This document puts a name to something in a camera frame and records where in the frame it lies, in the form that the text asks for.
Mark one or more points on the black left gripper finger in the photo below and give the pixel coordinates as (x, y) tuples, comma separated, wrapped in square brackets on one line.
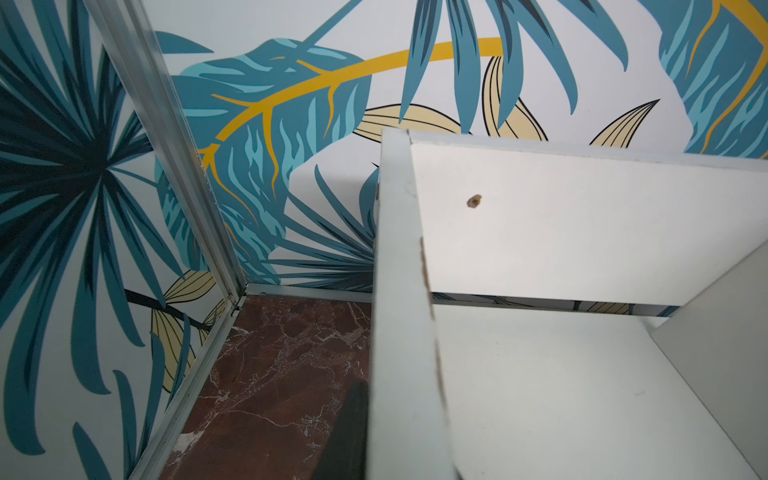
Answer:
[(344, 455)]

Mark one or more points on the white wooden bookshelf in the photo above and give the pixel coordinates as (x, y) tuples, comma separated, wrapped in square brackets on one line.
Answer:
[(546, 311)]

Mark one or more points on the left aluminium frame post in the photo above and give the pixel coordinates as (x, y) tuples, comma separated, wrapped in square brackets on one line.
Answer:
[(134, 50)]

